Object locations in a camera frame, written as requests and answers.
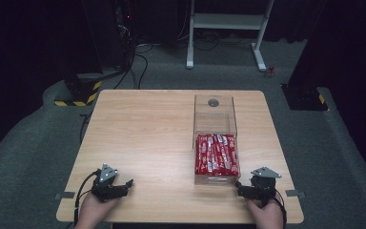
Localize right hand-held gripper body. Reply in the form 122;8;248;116
249;166;283;202

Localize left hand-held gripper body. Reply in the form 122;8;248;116
91;163;120;202

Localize person's left hand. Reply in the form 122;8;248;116
74;192;122;229

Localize grey tape strip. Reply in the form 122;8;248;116
54;191;76;200
284;189;307;198

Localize pile of red snack packets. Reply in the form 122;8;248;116
194;133;240;177

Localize clear acrylic box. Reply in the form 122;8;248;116
192;94;241;186

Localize black stand base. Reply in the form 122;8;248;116
280;83;329;112

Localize black stand with striped base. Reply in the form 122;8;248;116
53;0;134;108

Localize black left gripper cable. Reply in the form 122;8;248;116
72;171;102;227

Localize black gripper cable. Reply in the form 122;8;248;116
272;189;288;229
72;171;102;227

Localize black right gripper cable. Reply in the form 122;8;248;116
272;189;288;229

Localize black floor cables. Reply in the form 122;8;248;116
112;41;160;91

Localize white metal desk frame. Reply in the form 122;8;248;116
186;0;275;73

